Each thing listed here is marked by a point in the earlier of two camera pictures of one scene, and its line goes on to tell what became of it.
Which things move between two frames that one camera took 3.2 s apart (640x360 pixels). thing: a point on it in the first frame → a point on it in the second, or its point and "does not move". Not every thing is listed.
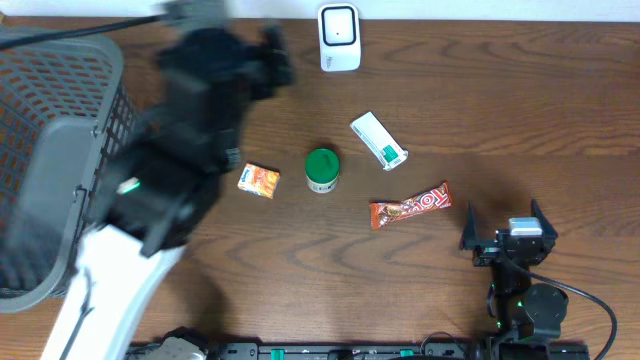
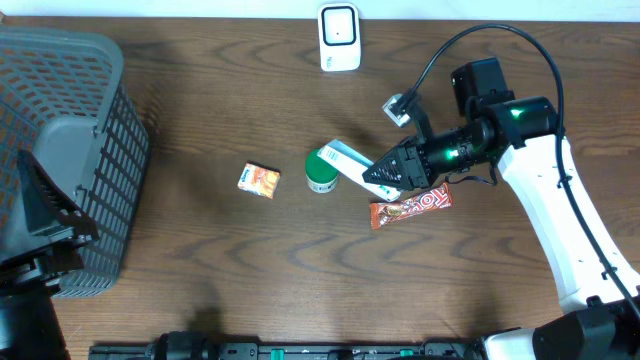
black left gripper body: x=244 y=83 → x=40 y=270
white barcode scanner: x=339 y=37 does not move
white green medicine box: x=385 y=149 → x=353 y=165
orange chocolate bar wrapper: x=436 y=198 does not move
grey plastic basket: x=64 y=107 does not move
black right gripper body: x=486 y=255 → x=447 y=152
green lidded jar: x=322 y=167 does not move
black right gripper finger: x=469 y=240 → x=395 y=167
